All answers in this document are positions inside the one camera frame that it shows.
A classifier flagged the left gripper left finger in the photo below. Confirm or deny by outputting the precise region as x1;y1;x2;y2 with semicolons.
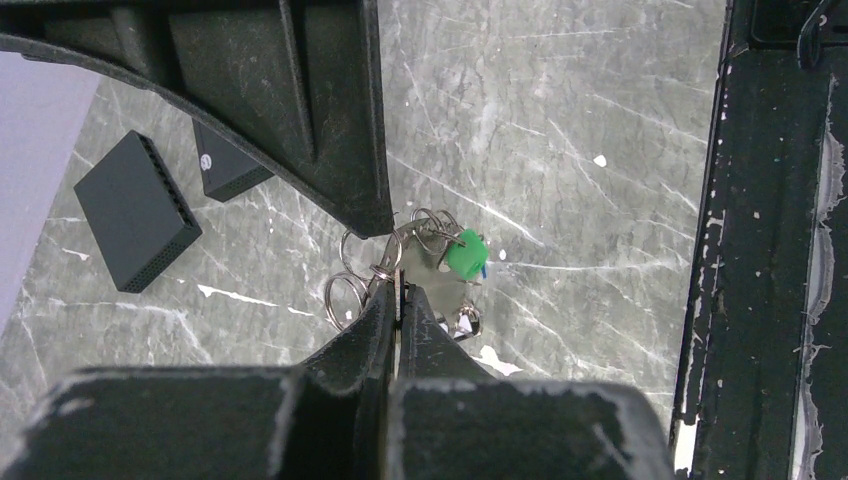
304;282;396;396

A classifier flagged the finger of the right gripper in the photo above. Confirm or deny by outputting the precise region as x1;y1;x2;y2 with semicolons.
1;1;395;239

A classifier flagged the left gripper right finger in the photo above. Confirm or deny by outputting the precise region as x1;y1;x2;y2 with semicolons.
398;285;491;381

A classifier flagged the large metal keyring with keys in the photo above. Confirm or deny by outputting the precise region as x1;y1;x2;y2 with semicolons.
323;207;490;342

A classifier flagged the black box with label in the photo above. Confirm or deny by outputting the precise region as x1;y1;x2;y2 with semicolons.
192;119;273;202

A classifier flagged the plain black box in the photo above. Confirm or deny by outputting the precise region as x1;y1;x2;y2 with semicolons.
74;130;202;293

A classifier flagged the black base frame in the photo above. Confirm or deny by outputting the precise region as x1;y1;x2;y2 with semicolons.
670;1;847;479

